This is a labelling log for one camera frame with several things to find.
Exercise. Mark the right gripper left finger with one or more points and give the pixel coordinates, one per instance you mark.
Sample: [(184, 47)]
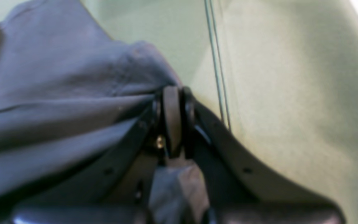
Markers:
[(115, 188)]

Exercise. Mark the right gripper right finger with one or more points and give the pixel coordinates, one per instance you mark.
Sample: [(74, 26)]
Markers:
[(241, 188)]

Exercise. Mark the grey t-shirt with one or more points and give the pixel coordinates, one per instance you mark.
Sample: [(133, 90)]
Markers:
[(68, 92)]

